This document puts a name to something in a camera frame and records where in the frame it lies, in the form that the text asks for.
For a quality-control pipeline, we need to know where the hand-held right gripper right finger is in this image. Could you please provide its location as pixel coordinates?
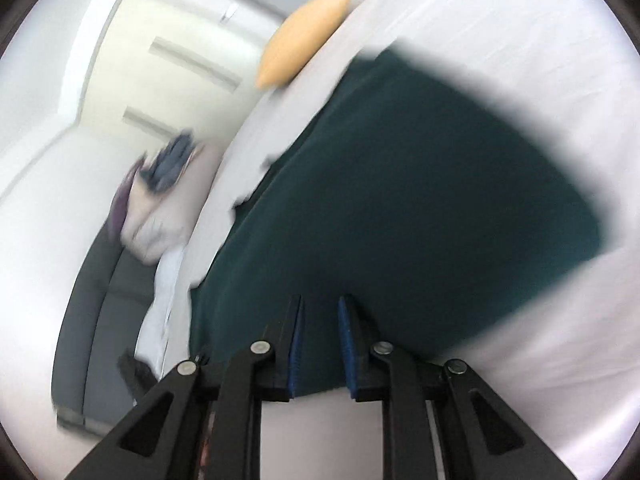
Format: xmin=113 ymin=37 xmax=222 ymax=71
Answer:
xmin=337 ymin=294 xmax=576 ymax=480

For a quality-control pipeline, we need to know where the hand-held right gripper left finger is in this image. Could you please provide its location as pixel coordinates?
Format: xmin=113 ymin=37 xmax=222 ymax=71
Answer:
xmin=65 ymin=294 xmax=305 ymax=480

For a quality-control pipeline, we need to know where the dark green sweater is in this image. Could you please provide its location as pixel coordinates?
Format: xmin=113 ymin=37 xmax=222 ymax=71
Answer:
xmin=187 ymin=47 xmax=613 ymax=396

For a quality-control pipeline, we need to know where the folded beige duvet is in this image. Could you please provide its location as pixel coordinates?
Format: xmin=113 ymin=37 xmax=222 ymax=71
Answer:
xmin=120 ymin=145 xmax=223 ymax=266

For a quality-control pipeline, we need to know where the grey padded headboard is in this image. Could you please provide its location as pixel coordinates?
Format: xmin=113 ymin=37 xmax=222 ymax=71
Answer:
xmin=50 ymin=225 xmax=168 ymax=433

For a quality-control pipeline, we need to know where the blue-grey blanket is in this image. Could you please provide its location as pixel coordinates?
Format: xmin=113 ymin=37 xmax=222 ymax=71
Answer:
xmin=137 ymin=130 xmax=197 ymax=194

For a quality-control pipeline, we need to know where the purple pillow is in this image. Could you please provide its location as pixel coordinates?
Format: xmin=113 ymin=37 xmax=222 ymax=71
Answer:
xmin=107 ymin=170 xmax=140 ymax=237

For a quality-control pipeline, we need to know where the cream wardrobe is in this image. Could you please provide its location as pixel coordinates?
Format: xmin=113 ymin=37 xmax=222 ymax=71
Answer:
xmin=75 ymin=0 xmax=296 ymax=161

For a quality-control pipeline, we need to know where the yellow pillow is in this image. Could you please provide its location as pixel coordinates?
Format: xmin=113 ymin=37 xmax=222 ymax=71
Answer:
xmin=255 ymin=0 xmax=361 ymax=90

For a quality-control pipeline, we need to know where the bed with white sheet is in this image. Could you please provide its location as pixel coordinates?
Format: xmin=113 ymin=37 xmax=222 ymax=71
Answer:
xmin=165 ymin=0 xmax=640 ymax=480

